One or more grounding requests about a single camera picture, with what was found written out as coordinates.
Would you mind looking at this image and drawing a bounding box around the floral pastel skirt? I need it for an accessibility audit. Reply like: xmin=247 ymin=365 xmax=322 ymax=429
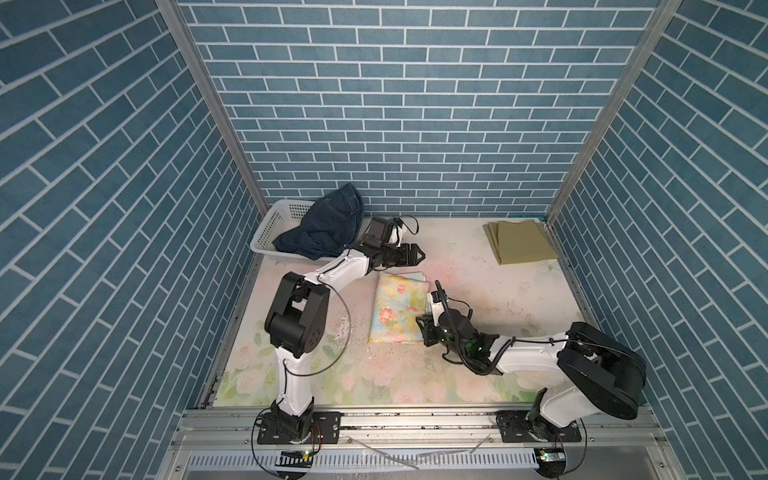
xmin=369 ymin=272 xmax=429 ymax=344

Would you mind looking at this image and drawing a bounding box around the blue denim skirt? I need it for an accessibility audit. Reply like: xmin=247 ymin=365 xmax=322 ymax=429
xmin=273 ymin=183 xmax=364 ymax=260

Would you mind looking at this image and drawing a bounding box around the olive green skirt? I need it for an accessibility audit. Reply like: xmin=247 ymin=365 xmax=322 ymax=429
xmin=483 ymin=220 xmax=557 ymax=265

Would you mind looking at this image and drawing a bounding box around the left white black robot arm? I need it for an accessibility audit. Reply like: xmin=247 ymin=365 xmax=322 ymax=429
xmin=265 ymin=217 xmax=425 ymax=418

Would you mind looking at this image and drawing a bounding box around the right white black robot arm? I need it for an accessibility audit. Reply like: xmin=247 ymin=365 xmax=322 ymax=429
xmin=416 ymin=306 xmax=647 ymax=441

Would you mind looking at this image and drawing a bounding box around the white plastic laundry basket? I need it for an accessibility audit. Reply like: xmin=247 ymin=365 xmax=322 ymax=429
xmin=249 ymin=199 xmax=334 ymax=266

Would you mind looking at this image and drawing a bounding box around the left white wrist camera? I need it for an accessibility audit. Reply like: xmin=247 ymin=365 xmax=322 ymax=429
xmin=388 ymin=218 xmax=406 ymax=247

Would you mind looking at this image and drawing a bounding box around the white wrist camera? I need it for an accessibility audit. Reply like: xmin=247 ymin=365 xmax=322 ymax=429
xmin=430 ymin=291 xmax=445 ymax=326
xmin=388 ymin=218 xmax=406 ymax=247

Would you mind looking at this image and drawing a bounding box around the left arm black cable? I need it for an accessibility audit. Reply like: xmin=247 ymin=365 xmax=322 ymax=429
xmin=250 ymin=214 xmax=421 ymax=480

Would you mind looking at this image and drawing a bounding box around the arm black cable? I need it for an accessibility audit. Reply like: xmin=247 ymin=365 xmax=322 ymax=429
xmin=250 ymin=214 xmax=421 ymax=480
xmin=434 ymin=279 xmax=637 ymax=478

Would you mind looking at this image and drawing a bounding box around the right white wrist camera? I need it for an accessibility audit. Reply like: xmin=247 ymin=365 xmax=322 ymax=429
xmin=430 ymin=291 xmax=445 ymax=326

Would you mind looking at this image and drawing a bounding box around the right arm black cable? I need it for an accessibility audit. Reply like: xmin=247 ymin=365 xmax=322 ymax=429
xmin=434 ymin=279 xmax=637 ymax=478

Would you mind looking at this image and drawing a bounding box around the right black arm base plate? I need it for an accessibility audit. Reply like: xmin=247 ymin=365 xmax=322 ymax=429
xmin=496 ymin=410 xmax=582 ymax=444

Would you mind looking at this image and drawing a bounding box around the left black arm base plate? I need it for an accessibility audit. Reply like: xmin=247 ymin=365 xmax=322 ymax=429
xmin=255 ymin=410 xmax=342 ymax=445

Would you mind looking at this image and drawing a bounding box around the left aluminium corner post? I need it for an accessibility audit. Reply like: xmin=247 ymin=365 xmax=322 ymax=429
xmin=156 ymin=0 xmax=269 ymax=216

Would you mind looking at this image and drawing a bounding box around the aluminium corner post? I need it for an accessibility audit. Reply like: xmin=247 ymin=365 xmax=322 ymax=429
xmin=156 ymin=0 xmax=269 ymax=216
xmin=545 ymin=0 xmax=682 ymax=225

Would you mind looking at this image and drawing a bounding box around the aluminium front mounting rail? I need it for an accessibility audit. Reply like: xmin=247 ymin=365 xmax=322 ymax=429
xmin=159 ymin=404 xmax=683 ymax=479

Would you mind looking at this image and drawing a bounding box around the right aluminium corner post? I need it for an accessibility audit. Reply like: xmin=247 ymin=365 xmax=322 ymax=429
xmin=545 ymin=0 xmax=682 ymax=225

